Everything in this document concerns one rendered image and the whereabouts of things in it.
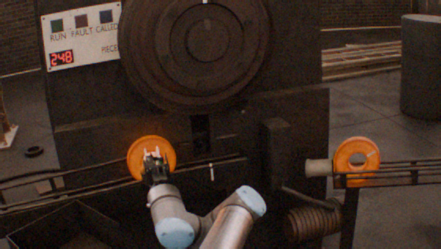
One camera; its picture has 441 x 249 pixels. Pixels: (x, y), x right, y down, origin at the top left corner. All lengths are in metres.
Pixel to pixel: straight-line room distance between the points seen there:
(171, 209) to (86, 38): 0.59
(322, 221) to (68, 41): 1.00
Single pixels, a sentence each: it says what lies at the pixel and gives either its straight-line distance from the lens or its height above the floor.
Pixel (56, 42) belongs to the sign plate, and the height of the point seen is 1.15.
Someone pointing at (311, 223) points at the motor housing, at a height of 0.51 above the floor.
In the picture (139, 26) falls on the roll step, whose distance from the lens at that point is 1.20.
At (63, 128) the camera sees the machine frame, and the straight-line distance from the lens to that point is 1.39.
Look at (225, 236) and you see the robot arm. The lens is 0.93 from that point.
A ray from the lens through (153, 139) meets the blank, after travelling 1.33.
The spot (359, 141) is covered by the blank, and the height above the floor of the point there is 0.78.
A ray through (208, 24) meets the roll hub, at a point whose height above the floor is 1.16.
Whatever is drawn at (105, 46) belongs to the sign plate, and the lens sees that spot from 1.35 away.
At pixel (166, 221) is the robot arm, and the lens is 1.07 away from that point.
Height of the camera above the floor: 1.31
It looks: 21 degrees down
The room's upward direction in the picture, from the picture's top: 4 degrees counter-clockwise
